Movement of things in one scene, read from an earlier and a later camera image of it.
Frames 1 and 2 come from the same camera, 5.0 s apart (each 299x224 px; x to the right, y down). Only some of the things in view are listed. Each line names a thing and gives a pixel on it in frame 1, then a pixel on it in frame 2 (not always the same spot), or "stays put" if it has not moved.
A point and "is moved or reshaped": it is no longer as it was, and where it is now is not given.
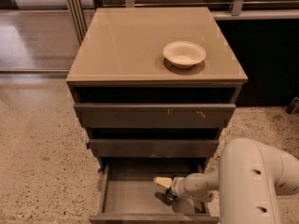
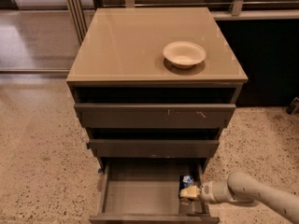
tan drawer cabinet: x=153 y=87 stays put
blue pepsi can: x=170 y=195 is moved or reshaped
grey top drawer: x=151 y=116 stays put
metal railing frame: x=227 y=2 stays put
